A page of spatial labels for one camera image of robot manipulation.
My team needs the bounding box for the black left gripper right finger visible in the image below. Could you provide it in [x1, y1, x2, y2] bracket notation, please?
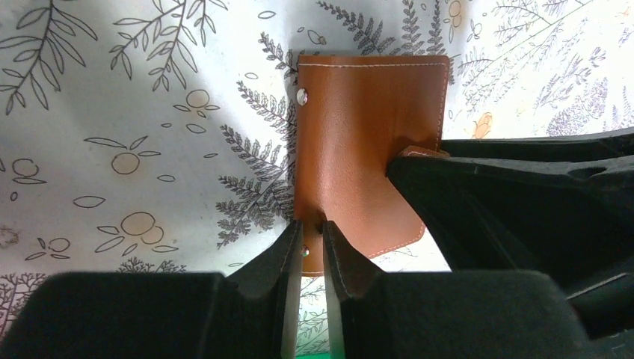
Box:
[323, 221, 591, 358]

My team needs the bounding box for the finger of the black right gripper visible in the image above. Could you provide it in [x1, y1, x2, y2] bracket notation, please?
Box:
[440, 128, 633, 160]
[387, 156, 633, 288]

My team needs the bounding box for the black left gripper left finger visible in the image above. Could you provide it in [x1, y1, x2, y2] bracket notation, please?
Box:
[1, 221, 303, 358]

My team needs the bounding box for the brown leather card holder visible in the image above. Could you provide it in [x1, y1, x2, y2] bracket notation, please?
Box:
[294, 55, 449, 277]

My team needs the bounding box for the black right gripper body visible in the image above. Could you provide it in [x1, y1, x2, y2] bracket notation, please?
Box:
[564, 257, 633, 340]

